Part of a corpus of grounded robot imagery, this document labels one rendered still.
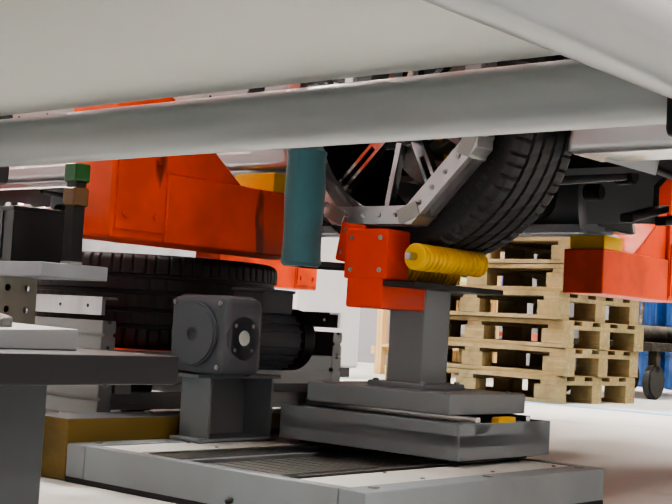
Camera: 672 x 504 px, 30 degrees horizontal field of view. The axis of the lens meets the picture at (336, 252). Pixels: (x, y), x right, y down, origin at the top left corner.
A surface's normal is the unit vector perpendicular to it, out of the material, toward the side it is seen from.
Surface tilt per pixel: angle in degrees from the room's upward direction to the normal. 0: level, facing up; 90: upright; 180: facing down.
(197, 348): 90
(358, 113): 105
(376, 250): 90
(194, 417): 90
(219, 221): 90
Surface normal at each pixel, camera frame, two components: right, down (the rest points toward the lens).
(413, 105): -0.64, 0.18
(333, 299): 0.76, 0.00
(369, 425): -0.65, -0.08
